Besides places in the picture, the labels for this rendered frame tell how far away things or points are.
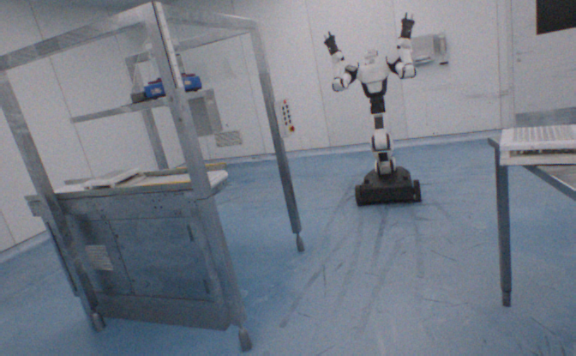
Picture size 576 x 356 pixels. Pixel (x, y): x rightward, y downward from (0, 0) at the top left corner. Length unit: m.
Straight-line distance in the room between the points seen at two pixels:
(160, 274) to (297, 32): 4.13
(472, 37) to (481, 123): 1.13
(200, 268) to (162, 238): 0.27
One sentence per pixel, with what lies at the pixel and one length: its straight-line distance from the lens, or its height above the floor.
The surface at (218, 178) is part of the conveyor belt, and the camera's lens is 1.80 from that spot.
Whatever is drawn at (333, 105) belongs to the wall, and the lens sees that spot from 5.30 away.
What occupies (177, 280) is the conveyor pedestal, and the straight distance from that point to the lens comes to 2.15.
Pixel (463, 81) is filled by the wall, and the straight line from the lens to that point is 5.13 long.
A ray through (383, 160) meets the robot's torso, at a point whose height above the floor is 0.37.
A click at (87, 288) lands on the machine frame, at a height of 0.31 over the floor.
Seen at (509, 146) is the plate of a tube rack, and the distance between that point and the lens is 1.38.
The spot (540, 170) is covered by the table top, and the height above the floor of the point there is 0.88.
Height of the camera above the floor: 1.34
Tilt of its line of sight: 15 degrees down
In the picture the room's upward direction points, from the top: 12 degrees counter-clockwise
